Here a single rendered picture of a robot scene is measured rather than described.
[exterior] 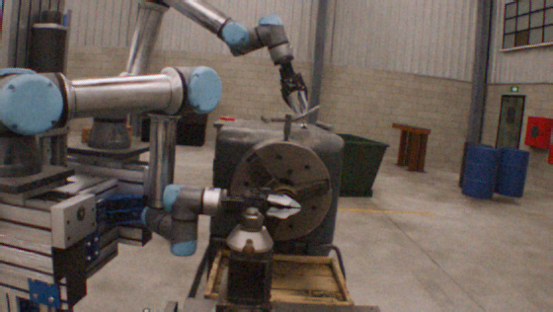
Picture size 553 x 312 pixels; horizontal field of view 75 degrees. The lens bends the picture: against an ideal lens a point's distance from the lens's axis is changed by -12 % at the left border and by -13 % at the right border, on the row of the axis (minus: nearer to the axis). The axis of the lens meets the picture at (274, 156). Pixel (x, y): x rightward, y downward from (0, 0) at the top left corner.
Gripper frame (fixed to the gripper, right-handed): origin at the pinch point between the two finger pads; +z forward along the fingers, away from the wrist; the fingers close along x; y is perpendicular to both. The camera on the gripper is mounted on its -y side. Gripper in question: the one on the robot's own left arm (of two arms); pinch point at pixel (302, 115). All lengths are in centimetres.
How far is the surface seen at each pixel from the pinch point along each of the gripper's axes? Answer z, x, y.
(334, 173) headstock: 22.6, 3.9, 2.5
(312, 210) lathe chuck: 28.1, -7.7, 17.8
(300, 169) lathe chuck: 14.3, -7.0, 18.0
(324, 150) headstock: 13.9, 3.1, 2.4
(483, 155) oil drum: 202, 311, -497
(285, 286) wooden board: 38, -21, 43
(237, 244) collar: 11, -22, 78
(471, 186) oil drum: 250, 280, -506
